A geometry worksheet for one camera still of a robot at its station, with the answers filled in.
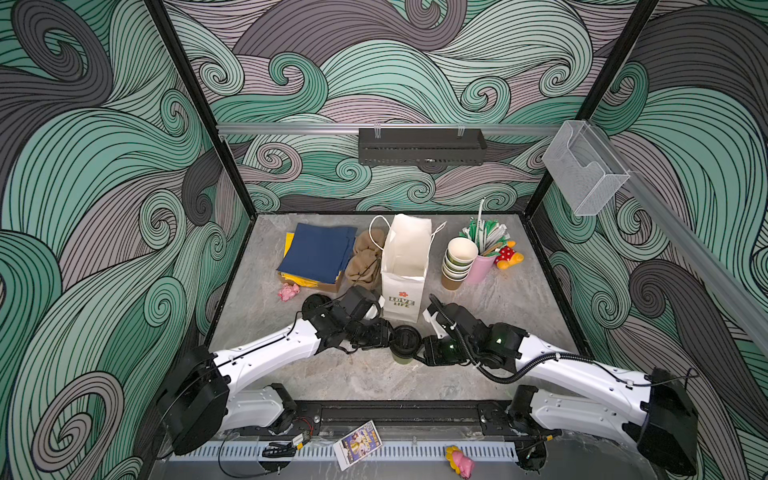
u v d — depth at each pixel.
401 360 0.75
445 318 0.57
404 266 1.00
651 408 0.40
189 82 0.82
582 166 0.80
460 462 0.65
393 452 0.76
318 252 1.00
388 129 0.97
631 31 0.74
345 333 0.61
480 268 0.92
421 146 0.98
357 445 0.68
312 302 0.90
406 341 0.74
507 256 1.01
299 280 0.95
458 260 0.83
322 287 0.94
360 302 0.61
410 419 0.75
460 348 0.58
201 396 0.40
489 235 0.92
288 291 0.93
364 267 0.97
